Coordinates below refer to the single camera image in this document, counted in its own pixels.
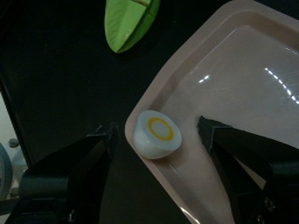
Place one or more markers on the pink rectangular plate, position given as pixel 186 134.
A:
pixel 241 87

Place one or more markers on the green toy leaf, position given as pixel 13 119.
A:
pixel 129 23

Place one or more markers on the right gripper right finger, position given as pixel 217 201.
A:
pixel 253 169

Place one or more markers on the white egg half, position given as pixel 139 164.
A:
pixel 158 135

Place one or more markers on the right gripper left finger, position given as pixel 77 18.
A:
pixel 58 180

